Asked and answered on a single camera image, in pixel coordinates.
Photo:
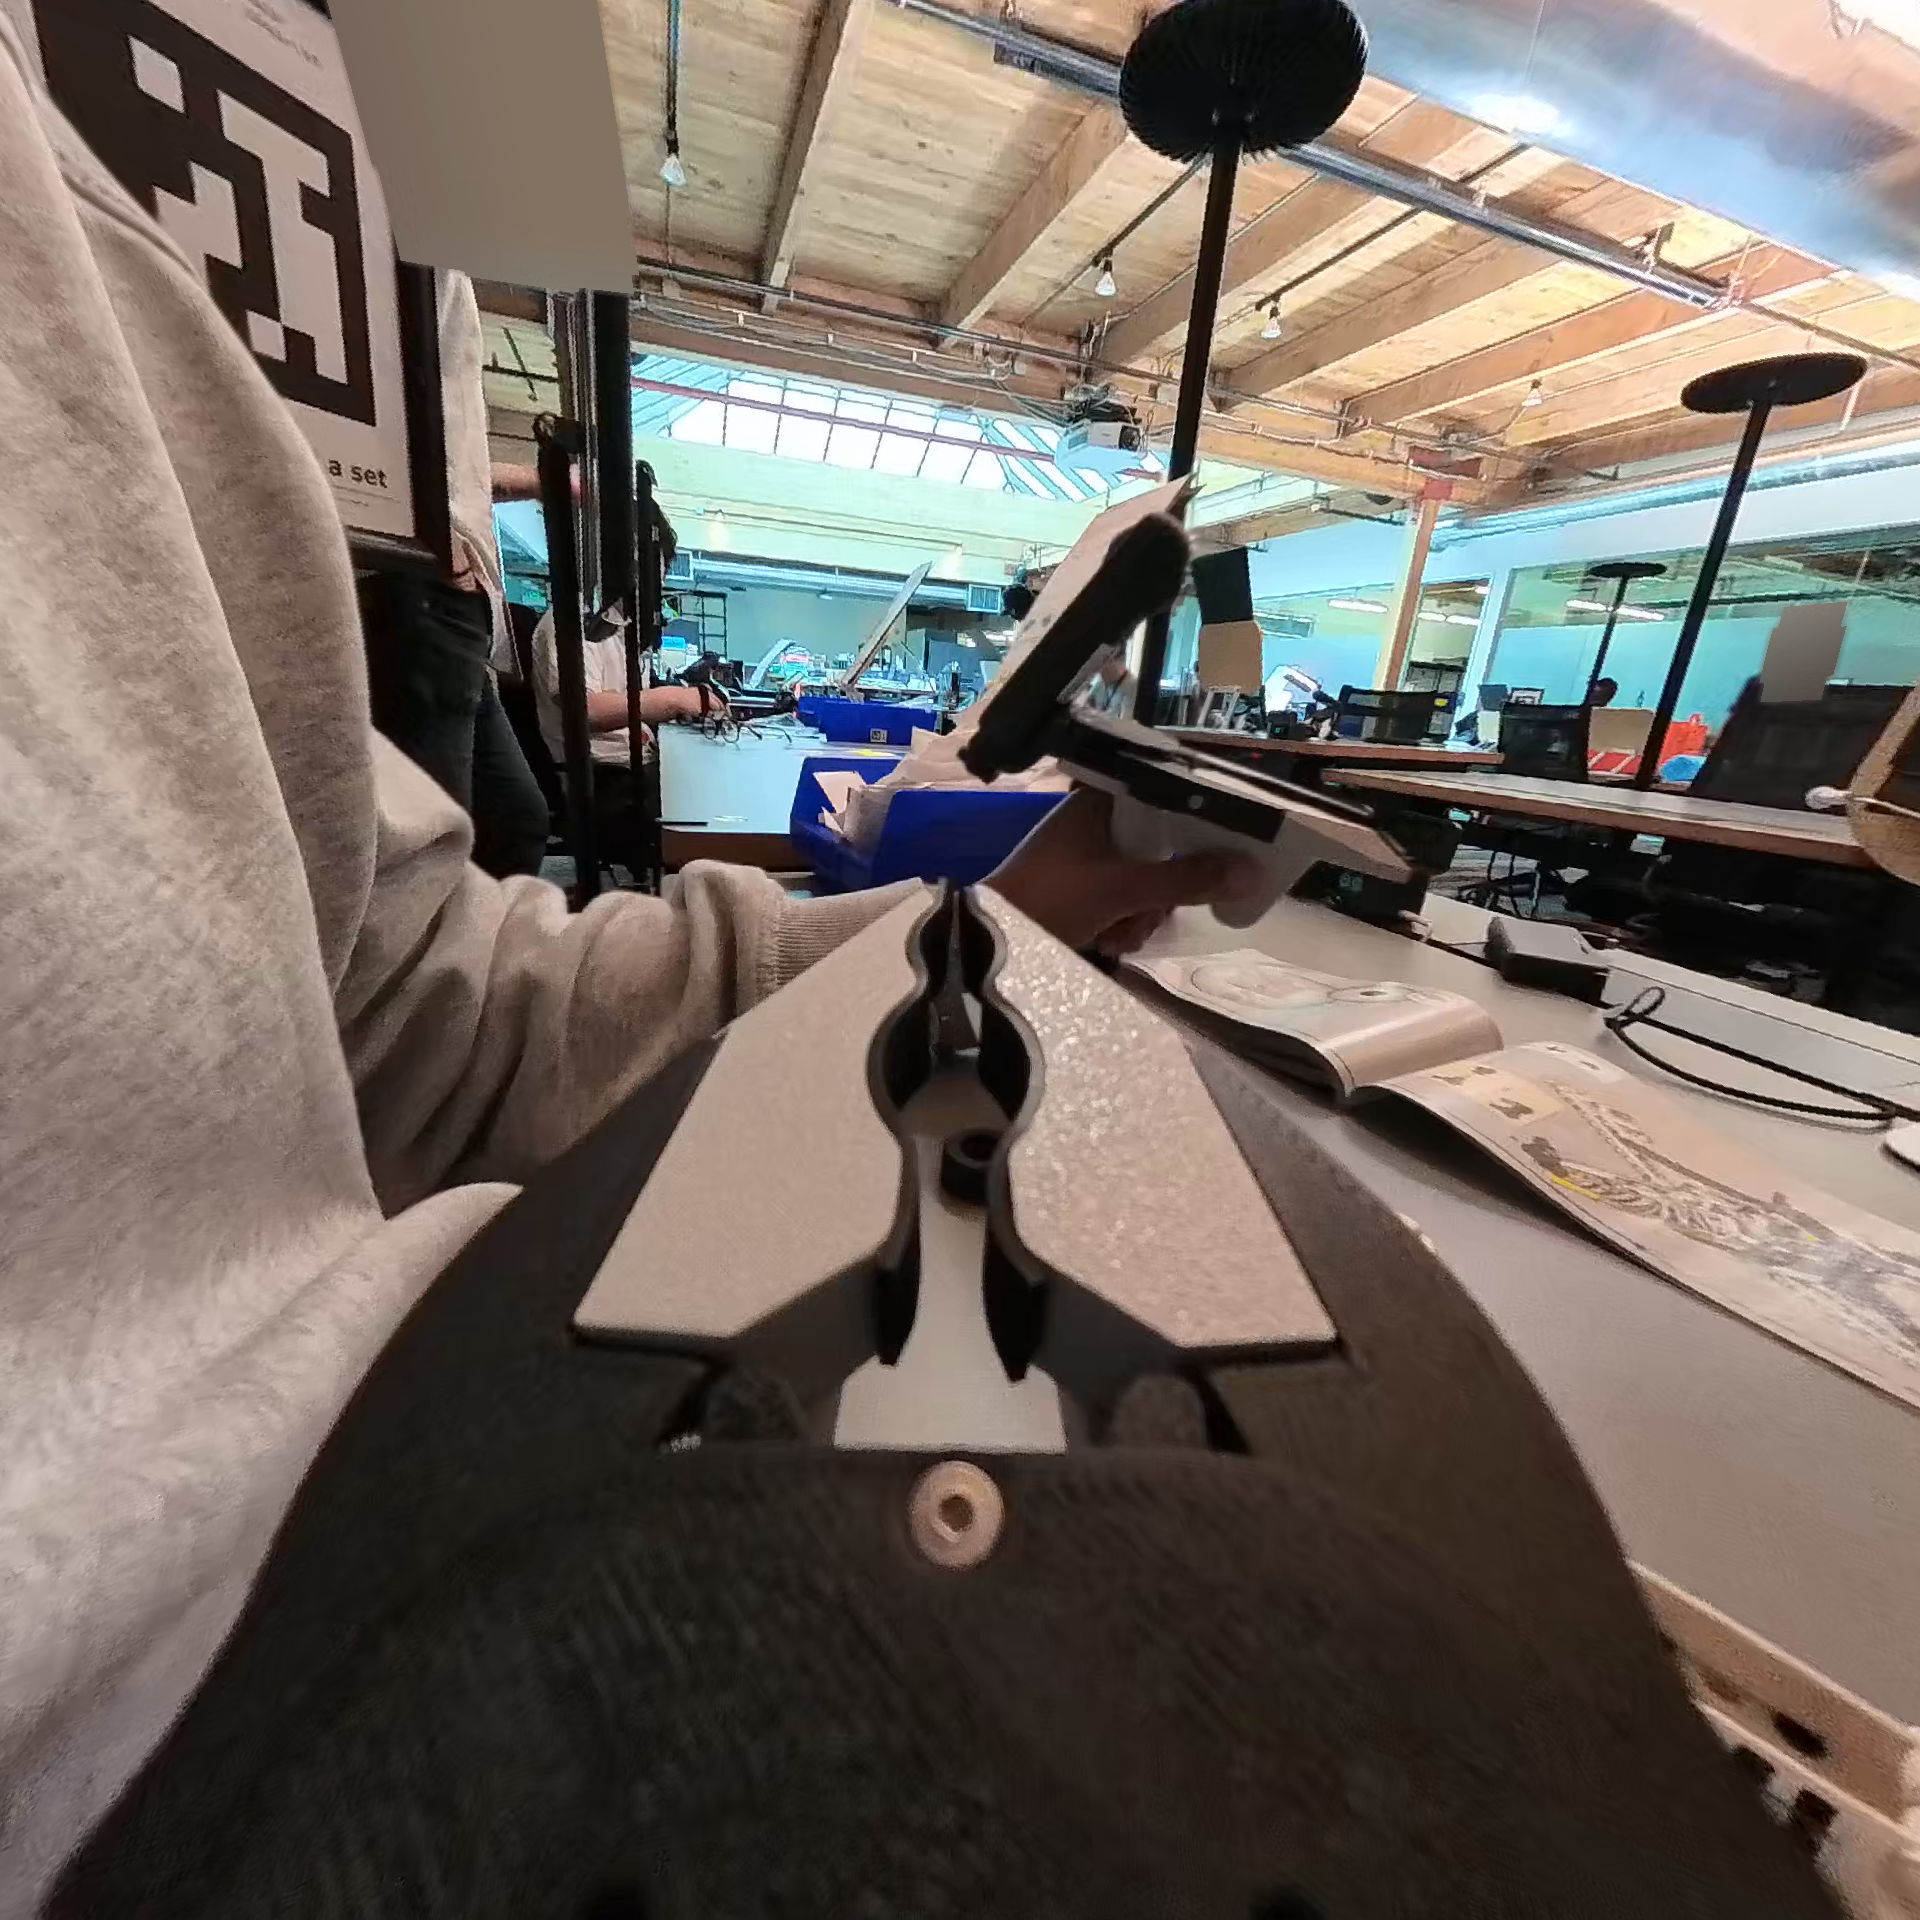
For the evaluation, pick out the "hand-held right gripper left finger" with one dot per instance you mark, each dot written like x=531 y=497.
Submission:
x=750 y=1172

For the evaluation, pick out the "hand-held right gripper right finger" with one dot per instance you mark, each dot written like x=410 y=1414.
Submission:
x=1140 y=1186

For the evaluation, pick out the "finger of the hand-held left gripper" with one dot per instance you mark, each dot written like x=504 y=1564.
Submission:
x=1365 y=861

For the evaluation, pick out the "lego instruction booklet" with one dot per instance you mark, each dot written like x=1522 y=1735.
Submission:
x=1650 y=1186

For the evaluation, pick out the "person's left forearm grey sleeve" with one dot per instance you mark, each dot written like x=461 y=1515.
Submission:
x=598 y=991

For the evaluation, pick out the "person's left hand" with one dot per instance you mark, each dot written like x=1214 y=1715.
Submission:
x=1080 y=886

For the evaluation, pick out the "black monitor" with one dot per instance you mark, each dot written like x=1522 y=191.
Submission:
x=1224 y=586

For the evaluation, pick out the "white printed sign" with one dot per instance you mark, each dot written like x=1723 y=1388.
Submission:
x=1140 y=503

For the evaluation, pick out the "white plastic bags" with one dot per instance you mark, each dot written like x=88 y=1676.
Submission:
x=960 y=781

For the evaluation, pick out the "small black device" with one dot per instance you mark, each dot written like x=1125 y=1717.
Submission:
x=1545 y=955

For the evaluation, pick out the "ceiling projector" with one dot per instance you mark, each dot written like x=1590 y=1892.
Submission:
x=1102 y=438

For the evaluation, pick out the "wooden desk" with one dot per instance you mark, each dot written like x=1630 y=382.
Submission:
x=1574 y=811

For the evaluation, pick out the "blue plastic bin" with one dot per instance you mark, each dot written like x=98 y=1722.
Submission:
x=862 y=721
x=931 y=850

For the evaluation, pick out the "black floor lamp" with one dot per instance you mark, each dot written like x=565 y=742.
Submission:
x=1628 y=571
x=1241 y=77
x=1769 y=382

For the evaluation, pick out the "black metal stand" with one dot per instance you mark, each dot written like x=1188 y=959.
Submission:
x=609 y=451

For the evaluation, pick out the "tan curved object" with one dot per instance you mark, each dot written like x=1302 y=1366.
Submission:
x=1893 y=839

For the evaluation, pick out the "white printed marker card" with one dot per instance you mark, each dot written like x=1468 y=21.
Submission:
x=269 y=225

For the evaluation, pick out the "silver ceiling duct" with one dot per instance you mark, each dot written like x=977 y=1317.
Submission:
x=1650 y=77

